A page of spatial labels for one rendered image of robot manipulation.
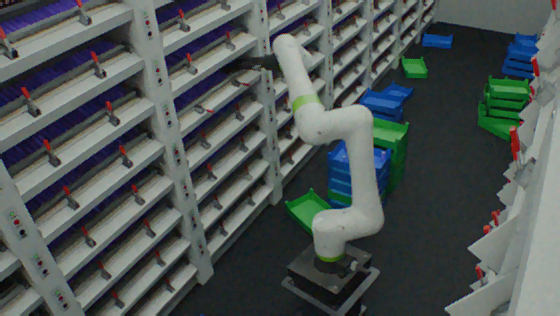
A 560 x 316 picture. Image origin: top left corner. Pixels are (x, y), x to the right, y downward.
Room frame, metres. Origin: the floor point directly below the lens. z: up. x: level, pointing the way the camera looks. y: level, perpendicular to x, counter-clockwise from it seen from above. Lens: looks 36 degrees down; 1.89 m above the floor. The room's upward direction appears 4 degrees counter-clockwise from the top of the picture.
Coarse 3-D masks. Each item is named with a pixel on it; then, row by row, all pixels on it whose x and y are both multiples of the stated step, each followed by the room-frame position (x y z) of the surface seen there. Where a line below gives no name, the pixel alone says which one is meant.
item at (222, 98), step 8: (240, 56) 2.19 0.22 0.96; (248, 56) 2.16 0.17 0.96; (232, 72) 2.08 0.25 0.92; (256, 72) 2.12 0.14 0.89; (240, 80) 2.03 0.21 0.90; (248, 80) 2.04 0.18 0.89; (256, 80) 2.11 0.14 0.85; (232, 88) 1.96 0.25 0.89; (240, 88) 1.98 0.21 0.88; (216, 96) 1.88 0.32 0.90; (224, 96) 1.89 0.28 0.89; (232, 96) 1.93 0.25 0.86; (208, 104) 1.82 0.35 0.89; (216, 104) 1.83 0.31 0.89; (224, 104) 1.89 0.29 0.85; (192, 112) 1.75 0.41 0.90; (208, 112) 1.78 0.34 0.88; (184, 120) 1.69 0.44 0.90; (192, 120) 1.70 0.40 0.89; (200, 120) 1.73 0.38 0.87; (184, 128) 1.64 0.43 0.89; (192, 128) 1.69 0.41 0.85
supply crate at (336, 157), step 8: (336, 152) 2.16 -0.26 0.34; (344, 152) 2.17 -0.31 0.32; (376, 152) 2.12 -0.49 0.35; (384, 152) 2.09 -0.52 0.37; (328, 160) 2.07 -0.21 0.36; (336, 160) 2.04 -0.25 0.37; (376, 160) 2.08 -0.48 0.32; (384, 160) 2.07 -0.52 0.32; (344, 168) 2.01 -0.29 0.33; (376, 168) 1.91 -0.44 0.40; (384, 168) 1.99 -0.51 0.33; (376, 176) 1.91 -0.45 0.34
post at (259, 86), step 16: (256, 0) 2.14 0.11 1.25; (240, 16) 2.17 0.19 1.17; (256, 16) 2.13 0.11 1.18; (256, 48) 2.13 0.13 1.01; (272, 80) 2.20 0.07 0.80; (272, 96) 2.19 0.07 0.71; (272, 128) 2.17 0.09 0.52; (272, 160) 2.14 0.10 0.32; (272, 176) 2.13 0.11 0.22; (272, 192) 2.13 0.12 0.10
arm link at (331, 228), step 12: (324, 216) 1.32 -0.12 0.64; (336, 216) 1.32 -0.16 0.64; (348, 216) 1.31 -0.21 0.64; (312, 228) 1.31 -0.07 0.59; (324, 228) 1.27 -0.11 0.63; (336, 228) 1.27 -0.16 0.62; (348, 228) 1.27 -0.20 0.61; (324, 240) 1.26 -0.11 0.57; (336, 240) 1.26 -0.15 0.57; (348, 240) 1.28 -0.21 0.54; (324, 252) 1.26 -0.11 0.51; (336, 252) 1.25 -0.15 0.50
